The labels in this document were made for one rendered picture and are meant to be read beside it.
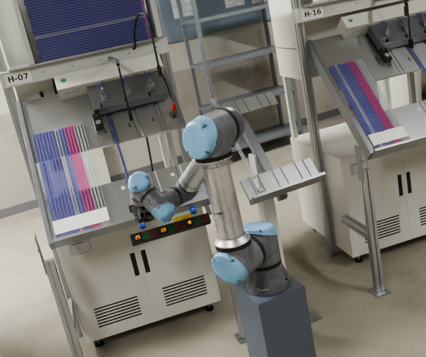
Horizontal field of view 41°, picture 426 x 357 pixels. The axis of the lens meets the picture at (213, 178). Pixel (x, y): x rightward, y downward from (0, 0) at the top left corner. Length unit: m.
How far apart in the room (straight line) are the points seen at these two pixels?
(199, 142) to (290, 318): 0.71
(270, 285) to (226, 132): 0.56
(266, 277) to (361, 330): 0.89
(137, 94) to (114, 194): 0.48
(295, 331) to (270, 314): 0.13
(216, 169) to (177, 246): 1.16
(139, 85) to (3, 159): 2.96
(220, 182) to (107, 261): 1.19
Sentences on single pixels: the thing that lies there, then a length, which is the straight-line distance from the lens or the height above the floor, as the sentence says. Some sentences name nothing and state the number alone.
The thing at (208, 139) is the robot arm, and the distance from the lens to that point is 1.65.
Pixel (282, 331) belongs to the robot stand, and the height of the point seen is 0.42.
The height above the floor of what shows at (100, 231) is 0.71.
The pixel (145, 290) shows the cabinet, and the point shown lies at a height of 0.24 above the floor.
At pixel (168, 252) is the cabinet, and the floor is 0.40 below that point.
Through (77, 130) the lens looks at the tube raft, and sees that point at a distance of 2.62.
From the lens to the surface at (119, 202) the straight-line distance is 2.45.
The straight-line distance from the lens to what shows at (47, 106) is 2.73.
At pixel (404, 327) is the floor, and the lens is 2.74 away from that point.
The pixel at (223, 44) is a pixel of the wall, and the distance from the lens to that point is 5.92.
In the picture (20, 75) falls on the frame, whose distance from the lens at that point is 2.75.
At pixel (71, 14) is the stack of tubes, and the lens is 2.72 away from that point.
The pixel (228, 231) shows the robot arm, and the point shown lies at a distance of 1.77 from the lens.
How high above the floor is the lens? 1.52
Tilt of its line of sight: 17 degrees down
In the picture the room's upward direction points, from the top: 12 degrees counter-clockwise
